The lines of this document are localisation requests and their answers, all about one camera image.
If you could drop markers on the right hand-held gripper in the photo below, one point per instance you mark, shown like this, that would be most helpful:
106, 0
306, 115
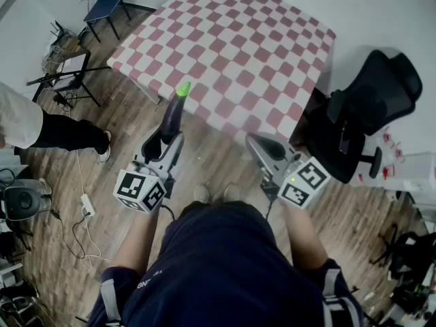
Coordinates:
304, 182

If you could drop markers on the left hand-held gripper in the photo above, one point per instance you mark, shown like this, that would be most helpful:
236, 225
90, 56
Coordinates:
139, 189

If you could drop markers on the purple eggplant with green stem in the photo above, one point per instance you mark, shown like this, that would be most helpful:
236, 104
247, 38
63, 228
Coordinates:
173, 114

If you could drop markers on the person's right forearm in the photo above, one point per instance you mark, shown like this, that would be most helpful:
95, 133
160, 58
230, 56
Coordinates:
304, 237

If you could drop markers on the person's left forearm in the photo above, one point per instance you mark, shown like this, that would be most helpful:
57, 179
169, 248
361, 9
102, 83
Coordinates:
136, 240

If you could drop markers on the red white checkered tablecloth table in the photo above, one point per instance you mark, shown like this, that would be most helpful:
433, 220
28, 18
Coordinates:
231, 46

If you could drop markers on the person's right shoe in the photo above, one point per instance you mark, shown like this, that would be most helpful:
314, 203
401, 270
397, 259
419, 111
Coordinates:
232, 192

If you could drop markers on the person's shoe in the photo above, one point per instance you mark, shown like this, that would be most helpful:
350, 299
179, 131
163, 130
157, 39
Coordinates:
232, 192
201, 193

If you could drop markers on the person's left shoe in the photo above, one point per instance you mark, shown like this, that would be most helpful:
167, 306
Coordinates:
201, 193

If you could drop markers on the white power strip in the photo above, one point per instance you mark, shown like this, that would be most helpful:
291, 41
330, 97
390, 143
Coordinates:
88, 204

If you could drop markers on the black mesh office chair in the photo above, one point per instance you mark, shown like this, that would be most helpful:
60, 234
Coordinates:
371, 104

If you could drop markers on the person's navy clothing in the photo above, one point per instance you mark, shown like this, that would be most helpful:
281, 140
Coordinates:
221, 271

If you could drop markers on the black round speaker device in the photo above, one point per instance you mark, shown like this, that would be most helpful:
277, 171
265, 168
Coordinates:
22, 201

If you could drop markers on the clear plastic storage box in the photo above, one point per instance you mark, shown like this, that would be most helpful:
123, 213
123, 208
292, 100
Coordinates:
420, 174

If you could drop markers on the blue chair with black legs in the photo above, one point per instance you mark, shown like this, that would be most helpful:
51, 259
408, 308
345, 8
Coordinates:
102, 2

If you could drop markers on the black tripod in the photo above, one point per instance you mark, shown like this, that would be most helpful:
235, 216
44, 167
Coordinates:
405, 250

